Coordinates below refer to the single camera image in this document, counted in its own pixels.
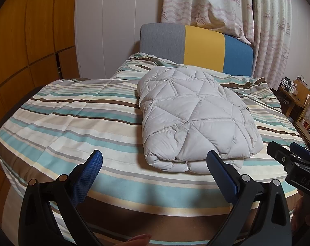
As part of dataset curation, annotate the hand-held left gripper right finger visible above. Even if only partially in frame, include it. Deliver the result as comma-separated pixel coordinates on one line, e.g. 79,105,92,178
206,151,292,246

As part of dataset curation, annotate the ship print curtain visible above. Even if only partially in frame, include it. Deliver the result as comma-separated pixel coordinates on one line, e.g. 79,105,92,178
161,0,254,44
248,0,292,91

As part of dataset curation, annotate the wooden desk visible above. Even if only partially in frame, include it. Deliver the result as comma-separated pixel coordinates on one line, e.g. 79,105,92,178
277,82,307,118

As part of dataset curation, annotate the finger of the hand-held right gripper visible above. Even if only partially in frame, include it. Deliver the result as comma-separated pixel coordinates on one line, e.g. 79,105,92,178
289,142,310,162
267,141,295,170

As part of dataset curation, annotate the wooden chair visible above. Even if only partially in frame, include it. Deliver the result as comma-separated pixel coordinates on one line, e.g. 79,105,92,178
293,78,310,142

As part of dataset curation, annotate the person's right hand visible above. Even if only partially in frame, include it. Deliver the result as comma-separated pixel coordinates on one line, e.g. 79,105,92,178
292,190,310,233

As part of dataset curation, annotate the person's left hand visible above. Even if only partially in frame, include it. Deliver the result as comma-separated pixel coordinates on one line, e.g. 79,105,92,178
125,233,153,246

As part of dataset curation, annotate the grey yellow blue headboard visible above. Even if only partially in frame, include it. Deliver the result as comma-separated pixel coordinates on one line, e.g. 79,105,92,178
140,24,254,77

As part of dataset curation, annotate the wooden wardrobe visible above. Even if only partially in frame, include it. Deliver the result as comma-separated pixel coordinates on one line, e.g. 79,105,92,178
0,0,77,123

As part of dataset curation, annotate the light grey quilted jacket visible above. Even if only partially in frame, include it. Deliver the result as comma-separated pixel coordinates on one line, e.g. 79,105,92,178
137,66,263,173

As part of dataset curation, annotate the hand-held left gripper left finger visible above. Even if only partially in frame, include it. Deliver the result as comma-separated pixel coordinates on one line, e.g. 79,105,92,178
19,149,104,246

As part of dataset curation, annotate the desk clutter pile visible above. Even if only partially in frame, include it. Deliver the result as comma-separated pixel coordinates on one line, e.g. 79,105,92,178
280,76,298,93

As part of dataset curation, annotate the striped blanket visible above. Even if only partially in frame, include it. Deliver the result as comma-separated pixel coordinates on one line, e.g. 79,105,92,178
0,52,308,246

